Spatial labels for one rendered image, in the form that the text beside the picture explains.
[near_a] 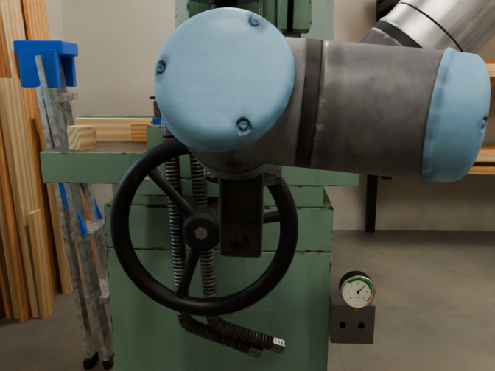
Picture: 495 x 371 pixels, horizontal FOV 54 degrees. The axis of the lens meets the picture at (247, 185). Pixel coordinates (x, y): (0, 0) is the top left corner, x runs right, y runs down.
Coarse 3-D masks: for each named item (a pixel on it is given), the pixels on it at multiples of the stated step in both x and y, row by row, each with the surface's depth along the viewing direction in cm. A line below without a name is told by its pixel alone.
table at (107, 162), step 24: (96, 144) 101; (120, 144) 101; (144, 144) 101; (48, 168) 92; (72, 168) 91; (96, 168) 91; (120, 168) 91; (288, 168) 89; (144, 192) 82; (192, 192) 81; (216, 192) 81
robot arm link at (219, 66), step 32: (192, 32) 30; (224, 32) 30; (256, 32) 30; (160, 64) 31; (192, 64) 30; (224, 64) 30; (256, 64) 29; (288, 64) 29; (160, 96) 30; (192, 96) 30; (224, 96) 29; (256, 96) 29; (288, 96) 29; (192, 128) 29; (224, 128) 29; (256, 128) 29; (288, 128) 31; (224, 160) 35; (256, 160) 34; (288, 160) 33
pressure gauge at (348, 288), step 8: (352, 272) 88; (360, 272) 88; (344, 280) 87; (352, 280) 87; (360, 280) 86; (368, 280) 86; (344, 288) 87; (352, 288) 87; (360, 288) 87; (368, 288) 87; (344, 296) 87; (352, 296) 87; (360, 296) 87; (368, 296) 87; (352, 304) 88; (360, 304) 87; (368, 304) 87
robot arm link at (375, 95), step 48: (336, 48) 31; (384, 48) 32; (336, 96) 30; (384, 96) 30; (432, 96) 29; (480, 96) 29; (336, 144) 31; (384, 144) 30; (432, 144) 30; (480, 144) 30
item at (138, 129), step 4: (132, 124) 105; (136, 124) 105; (140, 124) 105; (144, 124) 105; (148, 124) 104; (132, 128) 105; (136, 128) 105; (140, 128) 105; (144, 128) 105; (132, 132) 105; (136, 132) 105; (140, 132) 105; (144, 132) 105; (132, 136) 105; (136, 136) 105; (140, 136) 105; (144, 136) 105; (132, 140) 105; (136, 140) 105; (140, 140) 105; (144, 140) 105
